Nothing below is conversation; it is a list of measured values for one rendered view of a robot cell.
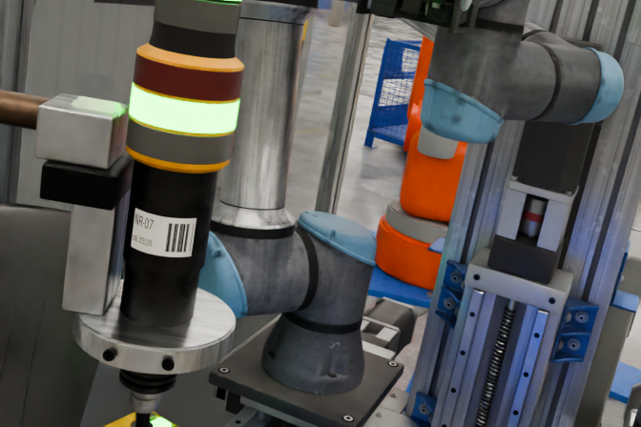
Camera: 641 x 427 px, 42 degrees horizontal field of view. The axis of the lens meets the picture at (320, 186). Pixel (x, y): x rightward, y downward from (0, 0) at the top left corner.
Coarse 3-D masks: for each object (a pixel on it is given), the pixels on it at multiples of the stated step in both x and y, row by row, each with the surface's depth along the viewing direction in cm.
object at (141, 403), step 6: (132, 396) 38; (138, 396) 37; (144, 396) 37; (150, 396) 37; (156, 396) 38; (132, 402) 38; (138, 402) 37; (144, 402) 37; (150, 402) 37; (156, 402) 38; (138, 408) 37; (144, 408) 37; (150, 408) 38; (156, 408) 38
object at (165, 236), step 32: (160, 192) 33; (192, 192) 34; (128, 224) 35; (160, 224) 34; (192, 224) 34; (128, 256) 35; (160, 256) 34; (192, 256) 35; (128, 288) 35; (160, 288) 35; (192, 288) 36; (160, 320) 35; (128, 384) 37; (160, 384) 37
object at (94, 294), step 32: (64, 96) 35; (64, 128) 33; (96, 128) 33; (64, 160) 33; (96, 160) 33; (128, 160) 35; (64, 192) 33; (96, 192) 33; (128, 192) 36; (96, 224) 34; (96, 256) 34; (64, 288) 35; (96, 288) 35; (96, 320) 35; (128, 320) 35; (192, 320) 36; (224, 320) 37; (96, 352) 34; (128, 352) 34; (160, 352) 34; (192, 352) 34; (224, 352) 36
